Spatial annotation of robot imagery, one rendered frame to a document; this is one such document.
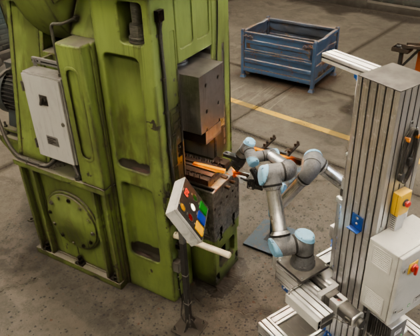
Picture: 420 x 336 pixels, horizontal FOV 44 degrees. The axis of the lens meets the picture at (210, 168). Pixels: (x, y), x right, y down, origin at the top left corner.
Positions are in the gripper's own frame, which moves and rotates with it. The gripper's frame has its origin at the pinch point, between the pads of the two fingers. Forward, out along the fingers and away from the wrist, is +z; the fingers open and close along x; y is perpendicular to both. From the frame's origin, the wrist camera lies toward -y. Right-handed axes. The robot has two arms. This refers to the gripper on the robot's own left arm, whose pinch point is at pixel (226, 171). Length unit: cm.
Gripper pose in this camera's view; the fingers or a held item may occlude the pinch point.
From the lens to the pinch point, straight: 362.2
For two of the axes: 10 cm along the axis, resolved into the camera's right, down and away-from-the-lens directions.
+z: -3.9, 6.1, 6.9
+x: 5.2, -4.8, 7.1
